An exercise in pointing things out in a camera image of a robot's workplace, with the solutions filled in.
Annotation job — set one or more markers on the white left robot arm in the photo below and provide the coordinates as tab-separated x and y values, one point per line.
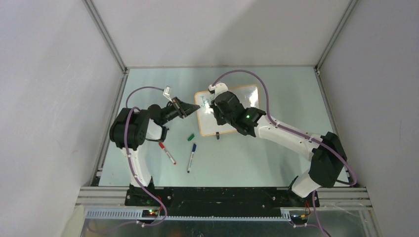
133	126

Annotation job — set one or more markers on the right aluminium frame post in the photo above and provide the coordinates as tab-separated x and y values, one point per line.
336	33

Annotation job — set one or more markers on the green marker cap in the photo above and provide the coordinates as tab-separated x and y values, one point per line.
190	137

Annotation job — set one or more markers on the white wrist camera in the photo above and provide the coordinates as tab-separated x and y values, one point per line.
166	93
217	89

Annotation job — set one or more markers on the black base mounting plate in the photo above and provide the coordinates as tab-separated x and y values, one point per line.
230	202

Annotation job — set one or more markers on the left controller circuit board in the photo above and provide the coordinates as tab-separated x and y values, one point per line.
150	213

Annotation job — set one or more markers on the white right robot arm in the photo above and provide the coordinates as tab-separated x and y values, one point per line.
324	152

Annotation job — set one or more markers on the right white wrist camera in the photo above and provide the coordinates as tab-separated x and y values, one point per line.
217	89

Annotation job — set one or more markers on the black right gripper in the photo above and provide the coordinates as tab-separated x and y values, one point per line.
219	121

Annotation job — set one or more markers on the red marker pen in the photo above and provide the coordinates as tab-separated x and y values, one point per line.
167	153

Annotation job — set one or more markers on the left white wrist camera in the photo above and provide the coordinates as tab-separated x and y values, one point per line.
166	93

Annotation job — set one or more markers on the controller circuit board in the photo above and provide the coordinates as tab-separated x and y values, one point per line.
150	213
299	220

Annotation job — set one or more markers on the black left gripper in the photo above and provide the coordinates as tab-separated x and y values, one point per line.
183	109

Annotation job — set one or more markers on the yellow framed whiteboard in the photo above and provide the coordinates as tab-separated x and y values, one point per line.
247	95

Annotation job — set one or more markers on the aluminium frame post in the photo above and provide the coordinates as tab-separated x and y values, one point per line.
103	31
336	33

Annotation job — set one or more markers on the blue marker pen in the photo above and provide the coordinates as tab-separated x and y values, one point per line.
191	157

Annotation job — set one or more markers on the left aluminium frame post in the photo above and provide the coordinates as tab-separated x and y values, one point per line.
103	31

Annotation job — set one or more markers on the right controller circuit board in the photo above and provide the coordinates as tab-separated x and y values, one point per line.
299	220

